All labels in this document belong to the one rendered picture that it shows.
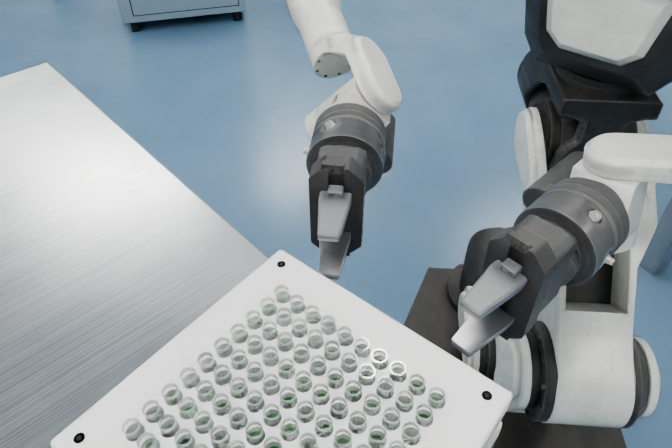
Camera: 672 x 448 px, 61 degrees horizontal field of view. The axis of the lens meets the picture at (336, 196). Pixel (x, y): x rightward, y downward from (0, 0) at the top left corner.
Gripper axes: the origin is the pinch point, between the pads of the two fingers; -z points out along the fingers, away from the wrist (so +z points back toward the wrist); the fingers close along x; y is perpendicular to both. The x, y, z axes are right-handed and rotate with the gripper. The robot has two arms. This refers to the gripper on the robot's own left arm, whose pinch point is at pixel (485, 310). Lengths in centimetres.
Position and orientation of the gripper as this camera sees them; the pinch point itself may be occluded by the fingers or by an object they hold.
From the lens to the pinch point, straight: 52.5
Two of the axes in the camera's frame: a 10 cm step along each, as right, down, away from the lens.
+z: 7.3, -4.6, 5.1
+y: -6.9, -4.8, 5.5
